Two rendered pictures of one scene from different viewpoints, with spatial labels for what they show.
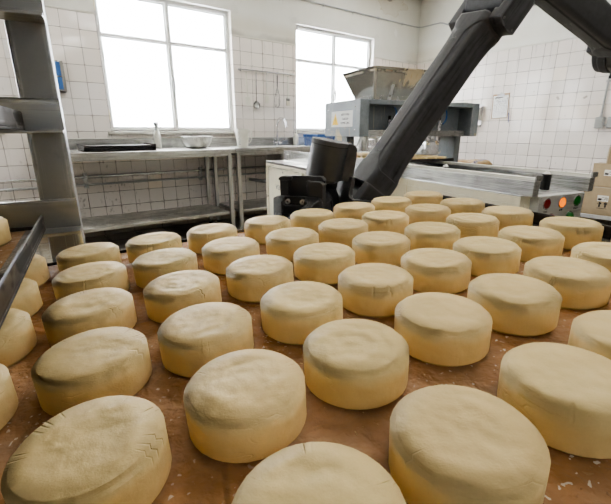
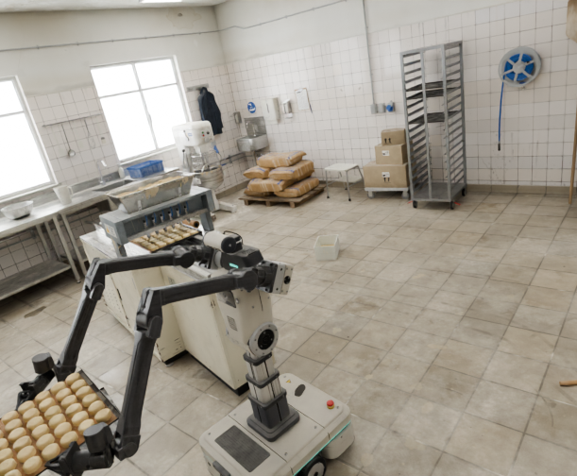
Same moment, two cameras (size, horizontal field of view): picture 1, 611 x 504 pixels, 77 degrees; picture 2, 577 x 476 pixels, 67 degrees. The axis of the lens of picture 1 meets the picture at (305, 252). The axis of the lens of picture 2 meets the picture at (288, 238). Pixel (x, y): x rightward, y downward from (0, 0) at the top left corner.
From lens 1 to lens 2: 157 cm
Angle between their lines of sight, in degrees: 11
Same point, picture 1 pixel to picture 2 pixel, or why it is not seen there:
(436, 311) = (24, 452)
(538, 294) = (45, 441)
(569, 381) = (28, 464)
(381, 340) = (9, 463)
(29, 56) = not seen: outside the picture
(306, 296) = (3, 454)
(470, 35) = (84, 303)
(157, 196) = not seen: outside the picture
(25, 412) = not seen: outside the picture
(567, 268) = (61, 428)
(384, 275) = (23, 441)
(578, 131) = (363, 116)
